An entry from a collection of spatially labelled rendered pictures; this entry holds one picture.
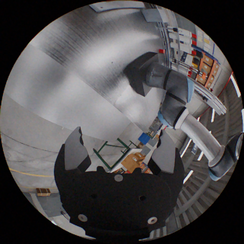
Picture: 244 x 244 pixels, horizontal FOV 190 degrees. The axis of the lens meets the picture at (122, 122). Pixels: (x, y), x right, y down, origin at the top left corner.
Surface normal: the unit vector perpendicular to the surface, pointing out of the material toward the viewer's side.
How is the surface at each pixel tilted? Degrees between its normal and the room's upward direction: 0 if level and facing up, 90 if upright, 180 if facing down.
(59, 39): 0
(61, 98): 0
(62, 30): 0
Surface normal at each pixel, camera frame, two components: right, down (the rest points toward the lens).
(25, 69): 0.70, 0.54
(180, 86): -0.66, 0.26
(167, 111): -0.84, 0.08
